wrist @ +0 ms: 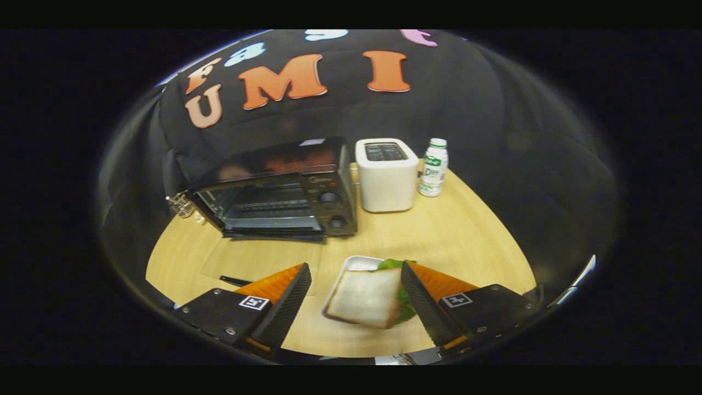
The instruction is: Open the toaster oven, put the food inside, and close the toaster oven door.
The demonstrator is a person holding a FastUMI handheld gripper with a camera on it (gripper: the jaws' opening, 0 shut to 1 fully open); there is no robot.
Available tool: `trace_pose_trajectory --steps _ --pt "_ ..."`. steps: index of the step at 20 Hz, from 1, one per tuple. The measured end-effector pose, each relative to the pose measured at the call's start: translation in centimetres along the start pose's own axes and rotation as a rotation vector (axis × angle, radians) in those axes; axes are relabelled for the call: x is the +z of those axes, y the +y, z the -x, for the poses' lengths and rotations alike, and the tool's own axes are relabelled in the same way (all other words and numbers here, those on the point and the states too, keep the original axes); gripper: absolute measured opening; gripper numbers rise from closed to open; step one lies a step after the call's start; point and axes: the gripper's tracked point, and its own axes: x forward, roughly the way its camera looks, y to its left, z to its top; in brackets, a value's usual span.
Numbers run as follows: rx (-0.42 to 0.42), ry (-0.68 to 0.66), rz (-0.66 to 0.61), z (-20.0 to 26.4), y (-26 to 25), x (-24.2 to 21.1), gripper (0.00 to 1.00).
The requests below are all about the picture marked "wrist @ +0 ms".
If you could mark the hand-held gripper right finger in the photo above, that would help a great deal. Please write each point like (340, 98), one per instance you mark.
(425, 307)

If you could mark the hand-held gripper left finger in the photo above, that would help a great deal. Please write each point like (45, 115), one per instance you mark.
(288, 307)

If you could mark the toast sandwich with lettuce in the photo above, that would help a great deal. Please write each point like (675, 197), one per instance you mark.
(364, 296)

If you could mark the black toaster oven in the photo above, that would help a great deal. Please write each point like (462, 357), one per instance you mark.
(307, 159)

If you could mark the white bread toaster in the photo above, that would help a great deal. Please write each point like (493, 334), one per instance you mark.
(386, 186)

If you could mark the white rectangular tray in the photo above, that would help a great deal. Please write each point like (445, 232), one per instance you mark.
(359, 263)

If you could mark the white bottle green label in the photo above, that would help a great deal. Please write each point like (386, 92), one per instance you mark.
(433, 175)

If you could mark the clear glass cup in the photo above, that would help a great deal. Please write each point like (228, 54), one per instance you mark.
(182, 206)

